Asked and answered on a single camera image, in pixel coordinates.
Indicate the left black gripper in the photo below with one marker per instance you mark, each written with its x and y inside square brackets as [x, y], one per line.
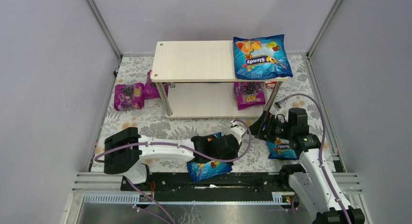
[226, 146]

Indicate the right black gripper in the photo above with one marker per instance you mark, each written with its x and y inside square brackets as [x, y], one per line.
[265, 126]

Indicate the blue Slendy bag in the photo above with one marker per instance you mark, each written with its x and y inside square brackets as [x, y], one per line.
[206, 170]
[281, 150]
[261, 58]

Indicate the purple candy bag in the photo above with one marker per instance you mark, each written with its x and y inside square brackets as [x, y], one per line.
[129, 97]
[150, 90]
[248, 94]

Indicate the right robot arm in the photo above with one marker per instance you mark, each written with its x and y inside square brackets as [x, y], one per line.
[311, 179]

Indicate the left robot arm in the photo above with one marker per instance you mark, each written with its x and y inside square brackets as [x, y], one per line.
[126, 153]

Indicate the red white packet behind shelf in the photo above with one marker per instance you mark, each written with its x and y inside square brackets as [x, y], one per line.
[270, 85]

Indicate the white wooden two-tier shelf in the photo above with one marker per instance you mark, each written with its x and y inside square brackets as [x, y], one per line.
[195, 80]

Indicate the floral patterned table mat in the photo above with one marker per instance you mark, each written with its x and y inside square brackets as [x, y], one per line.
[151, 120]

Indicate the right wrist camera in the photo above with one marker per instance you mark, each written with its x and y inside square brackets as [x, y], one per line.
[281, 108]

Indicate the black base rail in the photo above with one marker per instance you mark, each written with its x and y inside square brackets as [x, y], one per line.
[261, 181]

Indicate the slotted cable duct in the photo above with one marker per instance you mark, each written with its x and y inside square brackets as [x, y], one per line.
[207, 198]

